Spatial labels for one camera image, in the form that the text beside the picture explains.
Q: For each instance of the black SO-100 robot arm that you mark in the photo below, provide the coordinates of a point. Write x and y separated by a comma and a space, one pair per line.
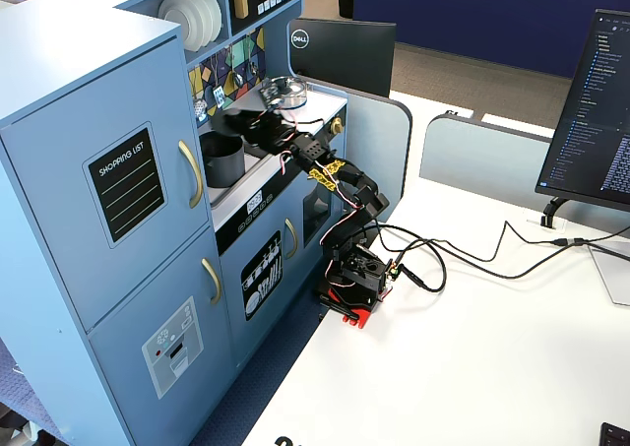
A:
366, 202

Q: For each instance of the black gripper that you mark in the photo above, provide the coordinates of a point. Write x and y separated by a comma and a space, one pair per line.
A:
247, 125

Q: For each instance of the dark blue office partition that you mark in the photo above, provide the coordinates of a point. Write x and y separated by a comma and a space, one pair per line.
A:
492, 13

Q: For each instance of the gray-blue desk divider panel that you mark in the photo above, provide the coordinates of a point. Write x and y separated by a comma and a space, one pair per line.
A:
379, 136
482, 160

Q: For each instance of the dark gray toy pot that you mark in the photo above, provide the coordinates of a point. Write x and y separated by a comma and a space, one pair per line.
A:
224, 165

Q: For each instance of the black keyboard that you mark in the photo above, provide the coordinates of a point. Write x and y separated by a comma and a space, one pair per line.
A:
616, 436

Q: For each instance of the red robot base clamp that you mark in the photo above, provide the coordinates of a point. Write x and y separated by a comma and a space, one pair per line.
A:
359, 310

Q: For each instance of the black Dell monitor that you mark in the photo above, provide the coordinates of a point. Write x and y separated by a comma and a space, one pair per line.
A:
344, 54

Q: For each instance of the light blue toy kitchen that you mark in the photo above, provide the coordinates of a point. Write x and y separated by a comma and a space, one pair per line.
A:
123, 293

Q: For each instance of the toy strainer utensil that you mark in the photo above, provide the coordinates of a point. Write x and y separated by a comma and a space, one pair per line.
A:
199, 106

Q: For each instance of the dark gray pot lid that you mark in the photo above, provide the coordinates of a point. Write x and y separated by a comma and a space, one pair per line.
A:
227, 126

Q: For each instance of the gold stove knob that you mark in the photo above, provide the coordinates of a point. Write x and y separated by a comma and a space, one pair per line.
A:
337, 126

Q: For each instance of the toy spoon utensil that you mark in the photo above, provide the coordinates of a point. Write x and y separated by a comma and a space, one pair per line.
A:
237, 78

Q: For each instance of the silver pot lid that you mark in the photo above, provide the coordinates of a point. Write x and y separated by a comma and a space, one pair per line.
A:
290, 84

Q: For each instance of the gray monitor stand base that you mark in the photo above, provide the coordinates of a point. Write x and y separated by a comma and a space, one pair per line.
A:
610, 276

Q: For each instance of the white toy plate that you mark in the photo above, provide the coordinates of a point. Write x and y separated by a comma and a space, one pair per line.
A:
172, 15
203, 20
217, 15

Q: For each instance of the toy spatula utensil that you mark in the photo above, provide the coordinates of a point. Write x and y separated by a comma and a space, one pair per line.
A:
218, 96

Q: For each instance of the monitor with lit screen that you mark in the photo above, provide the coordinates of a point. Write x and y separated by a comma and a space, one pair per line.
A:
590, 111

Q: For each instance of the small camera circuit board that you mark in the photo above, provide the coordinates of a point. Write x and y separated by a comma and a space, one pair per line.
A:
271, 94

